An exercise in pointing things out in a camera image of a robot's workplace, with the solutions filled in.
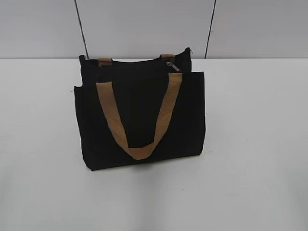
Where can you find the black tote bag tan handles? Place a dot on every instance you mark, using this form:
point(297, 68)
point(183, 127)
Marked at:
point(132, 113)

